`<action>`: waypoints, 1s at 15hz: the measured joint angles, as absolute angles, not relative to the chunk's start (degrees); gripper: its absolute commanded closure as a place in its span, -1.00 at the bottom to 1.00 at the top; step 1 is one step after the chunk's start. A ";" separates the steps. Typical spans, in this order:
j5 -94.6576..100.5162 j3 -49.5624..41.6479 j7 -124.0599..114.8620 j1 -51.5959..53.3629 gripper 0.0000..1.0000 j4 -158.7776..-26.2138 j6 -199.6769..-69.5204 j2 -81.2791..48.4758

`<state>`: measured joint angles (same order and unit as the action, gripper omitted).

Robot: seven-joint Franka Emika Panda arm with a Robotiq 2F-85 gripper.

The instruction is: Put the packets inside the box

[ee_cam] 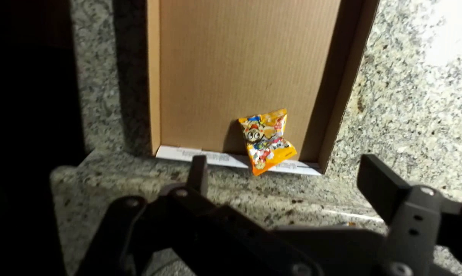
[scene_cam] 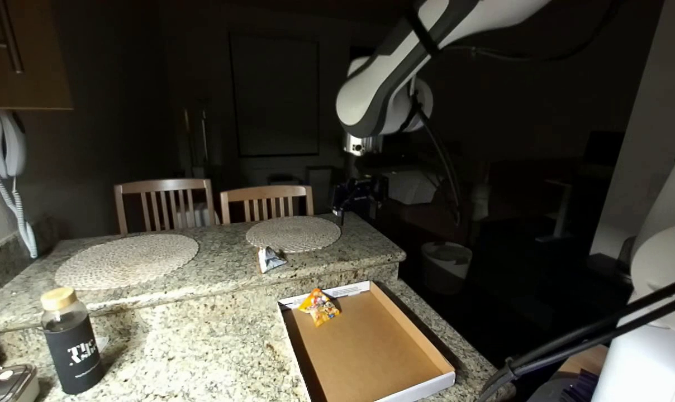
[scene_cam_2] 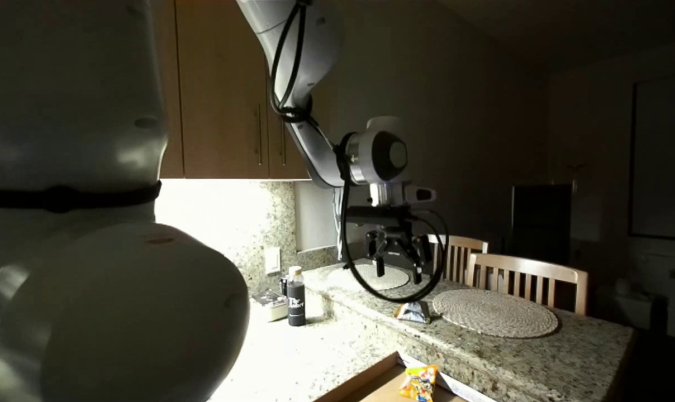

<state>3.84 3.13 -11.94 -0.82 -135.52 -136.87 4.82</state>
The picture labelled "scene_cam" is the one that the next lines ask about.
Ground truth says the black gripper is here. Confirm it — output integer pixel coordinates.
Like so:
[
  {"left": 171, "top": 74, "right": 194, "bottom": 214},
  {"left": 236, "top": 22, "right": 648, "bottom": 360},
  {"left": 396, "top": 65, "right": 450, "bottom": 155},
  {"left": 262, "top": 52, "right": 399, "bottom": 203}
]
[{"left": 331, "top": 155, "right": 394, "bottom": 218}]

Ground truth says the silver snack packet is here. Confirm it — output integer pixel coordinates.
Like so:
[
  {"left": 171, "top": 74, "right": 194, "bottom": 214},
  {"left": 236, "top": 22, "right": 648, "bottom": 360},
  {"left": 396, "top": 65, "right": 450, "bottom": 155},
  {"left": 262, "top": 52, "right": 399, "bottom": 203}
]
[{"left": 257, "top": 244, "right": 291, "bottom": 275}]

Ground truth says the small yellow toy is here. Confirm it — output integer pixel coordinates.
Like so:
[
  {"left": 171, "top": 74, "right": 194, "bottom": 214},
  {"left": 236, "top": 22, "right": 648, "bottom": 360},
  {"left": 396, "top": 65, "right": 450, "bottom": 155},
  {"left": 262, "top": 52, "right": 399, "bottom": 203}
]
[{"left": 296, "top": 287, "right": 344, "bottom": 328}]

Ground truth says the white background box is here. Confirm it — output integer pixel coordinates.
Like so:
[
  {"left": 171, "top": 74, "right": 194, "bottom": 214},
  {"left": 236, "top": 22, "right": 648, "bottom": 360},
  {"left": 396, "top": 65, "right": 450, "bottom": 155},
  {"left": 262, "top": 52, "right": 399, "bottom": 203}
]
[{"left": 387, "top": 166, "right": 438, "bottom": 208}]

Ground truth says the flat cardboard box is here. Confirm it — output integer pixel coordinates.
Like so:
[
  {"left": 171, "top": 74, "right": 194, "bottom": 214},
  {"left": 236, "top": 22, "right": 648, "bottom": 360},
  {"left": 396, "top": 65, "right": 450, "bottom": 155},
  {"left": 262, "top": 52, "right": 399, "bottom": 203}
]
[{"left": 274, "top": 279, "right": 457, "bottom": 402}]

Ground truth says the round woven placemat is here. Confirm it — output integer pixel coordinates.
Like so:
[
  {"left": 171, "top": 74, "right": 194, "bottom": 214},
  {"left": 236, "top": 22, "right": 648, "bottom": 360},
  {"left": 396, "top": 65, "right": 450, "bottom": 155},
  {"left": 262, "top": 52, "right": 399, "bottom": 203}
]
[
  {"left": 244, "top": 214, "right": 342, "bottom": 254},
  {"left": 53, "top": 233, "right": 200, "bottom": 292}
]

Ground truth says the wooden slat-back chair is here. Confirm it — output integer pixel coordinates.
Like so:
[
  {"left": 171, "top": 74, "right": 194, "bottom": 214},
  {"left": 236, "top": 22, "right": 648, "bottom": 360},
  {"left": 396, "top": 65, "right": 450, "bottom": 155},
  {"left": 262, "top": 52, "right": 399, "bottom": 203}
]
[
  {"left": 218, "top": 183, "right": 314, "bottom": 226},
  {"left": 112, "top": 177, "right": 217, "bottom": 236}
]

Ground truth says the white trash bin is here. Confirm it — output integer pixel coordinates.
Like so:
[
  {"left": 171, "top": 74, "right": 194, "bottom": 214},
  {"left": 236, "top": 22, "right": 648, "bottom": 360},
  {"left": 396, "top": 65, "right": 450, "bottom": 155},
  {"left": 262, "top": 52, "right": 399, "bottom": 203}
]
[{"left": 417, "top": 239, "right": 475, "bottom": 300}]

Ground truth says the black stand rod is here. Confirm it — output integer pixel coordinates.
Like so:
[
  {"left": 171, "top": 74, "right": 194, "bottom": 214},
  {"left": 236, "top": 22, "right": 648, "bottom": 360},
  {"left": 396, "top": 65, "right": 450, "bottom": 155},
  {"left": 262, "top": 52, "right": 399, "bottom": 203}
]
[{"left": 474, "top": 270, "right": 675, "bottom": 402}]

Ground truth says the black bottle wooden cap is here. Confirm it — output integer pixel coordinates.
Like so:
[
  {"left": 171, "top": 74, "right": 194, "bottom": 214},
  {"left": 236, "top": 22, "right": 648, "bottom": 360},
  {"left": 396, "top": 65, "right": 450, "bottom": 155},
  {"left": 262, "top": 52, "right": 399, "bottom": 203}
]
[{"left": 38, "top": 287, "right": 108, "bottom": 398}]

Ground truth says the small grey container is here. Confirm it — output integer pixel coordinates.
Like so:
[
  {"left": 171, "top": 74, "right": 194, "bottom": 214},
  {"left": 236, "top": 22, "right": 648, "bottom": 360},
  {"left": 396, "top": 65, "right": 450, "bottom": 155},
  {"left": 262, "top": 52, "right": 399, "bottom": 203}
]
[{"left": 0, "top": 361, "right": 42, "bottom": 402}]

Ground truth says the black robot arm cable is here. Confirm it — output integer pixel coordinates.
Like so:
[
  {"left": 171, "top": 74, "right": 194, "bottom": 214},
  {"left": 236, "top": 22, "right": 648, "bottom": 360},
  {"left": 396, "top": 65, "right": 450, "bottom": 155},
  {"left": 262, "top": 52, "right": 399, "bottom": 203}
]
[{"left": 414, "top": 102, "right": 466, "bottom": 226}]

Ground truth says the dark framed wall board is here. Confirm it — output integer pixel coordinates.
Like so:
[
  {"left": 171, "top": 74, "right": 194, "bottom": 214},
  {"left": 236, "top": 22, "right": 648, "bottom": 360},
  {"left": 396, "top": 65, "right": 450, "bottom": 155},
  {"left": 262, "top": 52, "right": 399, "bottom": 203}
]
[{"left": 227, "top": 30, "right": 323, "bottom": 161}]

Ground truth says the wooden wall cabinet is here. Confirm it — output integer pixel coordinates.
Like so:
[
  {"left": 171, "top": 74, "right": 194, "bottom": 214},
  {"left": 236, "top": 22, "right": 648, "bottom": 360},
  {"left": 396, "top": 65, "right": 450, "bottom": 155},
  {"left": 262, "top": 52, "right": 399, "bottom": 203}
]
[{"left": 0, "top": 0, "right": 76, "bottom": 112}]

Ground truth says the white wall phone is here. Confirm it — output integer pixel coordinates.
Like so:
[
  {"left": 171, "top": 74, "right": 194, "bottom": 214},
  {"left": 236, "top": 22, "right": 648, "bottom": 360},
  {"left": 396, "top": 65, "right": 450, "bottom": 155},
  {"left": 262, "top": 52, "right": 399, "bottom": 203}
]
[{"left": 0, "top": 109, "right": 40, "bottom": 261}]

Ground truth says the metal cabinet handle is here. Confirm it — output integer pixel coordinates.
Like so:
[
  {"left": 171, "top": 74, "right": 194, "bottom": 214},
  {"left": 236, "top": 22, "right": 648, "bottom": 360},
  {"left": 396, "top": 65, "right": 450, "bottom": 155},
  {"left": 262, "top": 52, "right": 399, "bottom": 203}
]
[{"left": 0, "top": 0, "right": 24, "bottom": 76}]

